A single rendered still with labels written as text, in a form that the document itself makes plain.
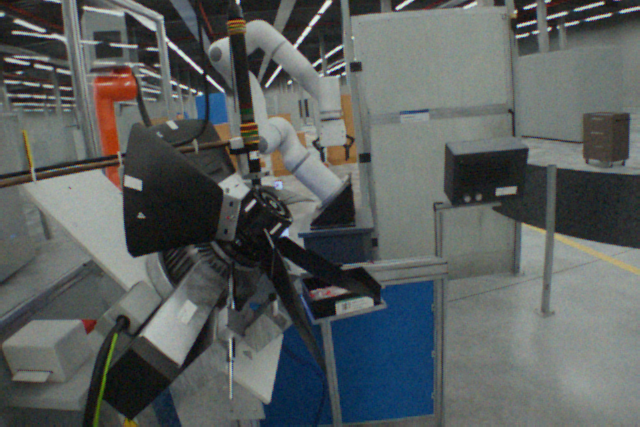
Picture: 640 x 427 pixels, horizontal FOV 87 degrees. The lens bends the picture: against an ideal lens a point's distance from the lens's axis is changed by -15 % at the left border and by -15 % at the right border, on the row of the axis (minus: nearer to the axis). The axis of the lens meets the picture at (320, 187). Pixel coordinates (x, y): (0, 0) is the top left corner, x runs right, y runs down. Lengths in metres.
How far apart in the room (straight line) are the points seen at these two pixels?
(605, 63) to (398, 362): 10.12
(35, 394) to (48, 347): 0.12
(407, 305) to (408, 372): 0.31
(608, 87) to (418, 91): 8.74
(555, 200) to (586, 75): 8.22
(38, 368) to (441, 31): 2.73
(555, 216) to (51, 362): 2.46
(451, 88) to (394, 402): 2.01
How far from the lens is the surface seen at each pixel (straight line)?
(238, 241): 0.85
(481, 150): 1.32
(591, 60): 10.77
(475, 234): 3.07
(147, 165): 0.67
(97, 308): 1.57
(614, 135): 7.48
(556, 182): 2.53
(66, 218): 0.89
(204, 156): 0.95
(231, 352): 0.64
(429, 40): 2.83
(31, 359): 1.14
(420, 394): 1.75
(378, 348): 1.58
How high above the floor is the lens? 1.42
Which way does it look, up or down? 12 degrees down
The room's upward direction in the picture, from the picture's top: 6 degrees counter-clockwise
